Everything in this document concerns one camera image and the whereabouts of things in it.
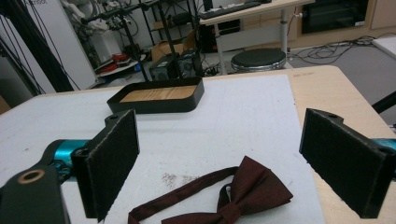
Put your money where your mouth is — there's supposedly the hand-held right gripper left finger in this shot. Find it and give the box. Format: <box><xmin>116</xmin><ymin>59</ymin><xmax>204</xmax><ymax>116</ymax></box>
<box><xmin>71</xmin><ymin>108</ymin><xmax>140</xmax><ymax>223</ymax></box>

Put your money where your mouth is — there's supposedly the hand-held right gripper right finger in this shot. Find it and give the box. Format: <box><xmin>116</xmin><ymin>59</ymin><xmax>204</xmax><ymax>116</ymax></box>
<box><xmin>299</xmin><ymin>107</ymin><xmax>396</xmax><ymax>219</ymax></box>

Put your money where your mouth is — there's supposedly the black tray with wooden bottom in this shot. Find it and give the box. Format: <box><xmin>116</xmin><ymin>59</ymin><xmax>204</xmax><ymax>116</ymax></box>
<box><xmin>106</xmin><ymin>76</ymin><xmax>205</xmax><ymax>115</ymax></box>

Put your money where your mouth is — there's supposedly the dark red bow tie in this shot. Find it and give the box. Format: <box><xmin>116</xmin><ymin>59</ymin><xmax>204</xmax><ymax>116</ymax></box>
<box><xmin>127</xmin><ymin>155</ymin><xmax>294</xmax><ymax>224</ymax></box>

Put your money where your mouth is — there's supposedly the white table mat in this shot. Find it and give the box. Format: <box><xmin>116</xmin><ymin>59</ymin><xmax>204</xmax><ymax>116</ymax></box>
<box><xmin>0</xmin><ymin>74</ymin><xmax>327</xmax><ymax>224</ymax></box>

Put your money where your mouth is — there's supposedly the black computer case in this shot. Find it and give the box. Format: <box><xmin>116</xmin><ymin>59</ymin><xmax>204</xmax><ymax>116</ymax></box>
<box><xmin>148</xmin><ymin>48</ymin><xmax>205</xmax><ymax>82</ymax></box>

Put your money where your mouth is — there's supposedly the white board panel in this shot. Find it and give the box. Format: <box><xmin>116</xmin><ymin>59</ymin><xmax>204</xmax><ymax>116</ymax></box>
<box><xmin>22</xmin><ymin>0</ymin><xmax>97</xmax><ymax>92</ymax></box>

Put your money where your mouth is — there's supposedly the round black stool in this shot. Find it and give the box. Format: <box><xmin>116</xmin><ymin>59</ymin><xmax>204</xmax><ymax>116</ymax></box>
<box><xmin>231</xmin><ymin>48</ymin><xmax>287</xmax><ymax>74</ymax></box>

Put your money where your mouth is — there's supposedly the cardboard box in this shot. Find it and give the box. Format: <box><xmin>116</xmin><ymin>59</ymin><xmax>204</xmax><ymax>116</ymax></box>
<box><xmin>150</xmin><ymin>31</ymin><xmax>197</xmax><ymax>63</ymax></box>

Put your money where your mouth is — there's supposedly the black tripod stand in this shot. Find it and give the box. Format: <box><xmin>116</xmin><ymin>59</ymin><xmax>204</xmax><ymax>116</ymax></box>
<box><xmin>80</xmin><ymin>0</ymin><xmax>188</xmax><ymax>82</ymax></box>

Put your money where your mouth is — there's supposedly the black oven cabinet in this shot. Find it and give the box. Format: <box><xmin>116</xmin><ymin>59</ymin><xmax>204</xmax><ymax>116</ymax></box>
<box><xmin>301</xmin><ymin>0</ymin><xmax>370</xmax><ymax>35</ymax></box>

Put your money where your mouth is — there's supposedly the light wooden desk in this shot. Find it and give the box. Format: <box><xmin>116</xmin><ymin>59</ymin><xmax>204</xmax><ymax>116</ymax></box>
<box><xmin>199</xmin><ymin>0</ymin><xmax>316</xmax><ymax>76</ymax></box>

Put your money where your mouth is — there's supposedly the black keyboard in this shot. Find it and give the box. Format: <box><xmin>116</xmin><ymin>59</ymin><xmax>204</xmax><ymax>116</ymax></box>
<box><xmin>198</xmin><ymin>1</ymin><xmax>262</xmax><ymax>21</ymax></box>

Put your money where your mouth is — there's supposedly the bundle of floor cables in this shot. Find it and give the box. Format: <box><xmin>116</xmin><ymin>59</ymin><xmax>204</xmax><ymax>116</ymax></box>
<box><xmin>288</xmin><ymin>35</ymin><xmax>377</xmax><ymax>66</ymax></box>

